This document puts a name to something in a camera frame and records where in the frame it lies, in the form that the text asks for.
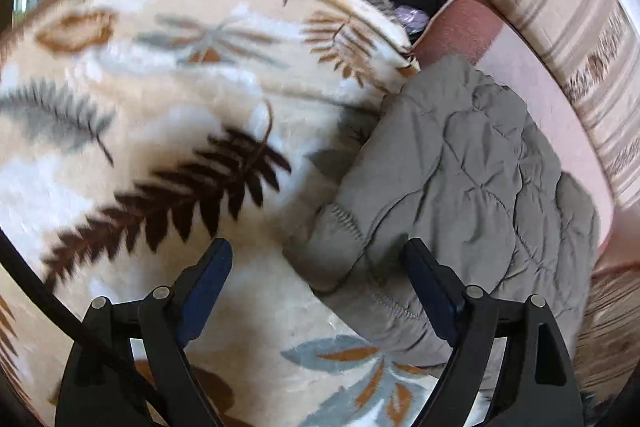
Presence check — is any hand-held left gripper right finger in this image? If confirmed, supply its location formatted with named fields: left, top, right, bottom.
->
left=402, top=238, right=587, bottom=427

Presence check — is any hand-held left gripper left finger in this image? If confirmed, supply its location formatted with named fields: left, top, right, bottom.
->
left=54, top=237, right=235, bottom=427

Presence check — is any grey hooded quilted jacket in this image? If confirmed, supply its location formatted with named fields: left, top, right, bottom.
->
left=282, top=54, right=602, bottom=369

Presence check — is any striped sofa side cushion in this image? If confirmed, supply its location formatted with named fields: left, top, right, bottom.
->
left=582, top=261, right=640, bottom=408

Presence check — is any leaf print fleece blanket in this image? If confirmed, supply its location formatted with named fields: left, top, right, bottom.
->
left=0, top=0, right=496, bottom=427

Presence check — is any shiny silver packet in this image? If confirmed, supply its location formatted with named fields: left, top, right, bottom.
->
left=394, top=4, right=430, bottom=34

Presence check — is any striped sofa backrest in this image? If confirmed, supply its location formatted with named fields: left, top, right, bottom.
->
left=484, top=0, right=640, bottom=212

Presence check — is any black cable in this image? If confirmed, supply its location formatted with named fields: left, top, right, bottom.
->
left=0, top=229, right=168, bottom=415

